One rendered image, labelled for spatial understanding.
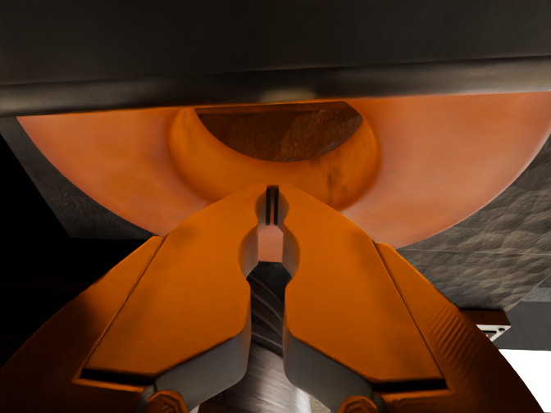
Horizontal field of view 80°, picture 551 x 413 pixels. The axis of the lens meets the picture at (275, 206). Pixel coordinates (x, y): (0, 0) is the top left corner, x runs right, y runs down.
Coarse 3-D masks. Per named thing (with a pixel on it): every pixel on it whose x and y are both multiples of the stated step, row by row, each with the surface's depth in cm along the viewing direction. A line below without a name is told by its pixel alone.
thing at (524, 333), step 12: (516, 312) 751; (528, 312) 752; (540, 312) 753; (516, 324) 731; (528, 324) 732; (540, 324) 733; (504, 336) 712; (516, 336) 713; (528, 336) 714; (540, 336) 715; (504, 348) 694; (516, 348) 695; (528, 348) 695; (540, 348) 696
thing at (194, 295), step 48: (240, 192) 11; (192, 240) 9; (240, 240) 9; (144, 288) 7; (192, 288) 7; (240, 288) 7; (144, 336) 6; (192, 336) 6; (240, 336) 6; (192, 384) 6
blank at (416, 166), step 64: (64, 128) 10; (128, 128) 9; (192, 128) 12; (384, 128) 9; (448, 128) 9; (512, 128) 8; (128, 192) 12; (192, 192) 12; (320, 192) 13; (384, 192) 11; (448, 192) 11
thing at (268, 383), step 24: (0, 312) 22; (24, 312) 22; (48, 312) 22; (0, 336) 21; (24, 336) 21; (0, 360) 20; (264, 360) 28; (240, 384) 25; (264, 384) 27; (288, 384) 29; (216, 408) 22; (240, 408) 24; (264, 408) 26; (288, 408) 28
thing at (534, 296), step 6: (546, 282) 504; (540, 288) 500; (546, 288) 499; (528, 294) 513; (534, 294) 512; (540, 294) 512; (546, 294) 512; (522, 300) 526; (528, 300) 526; (534, 300) 525; (540, 300) 525; (546, 300) 524
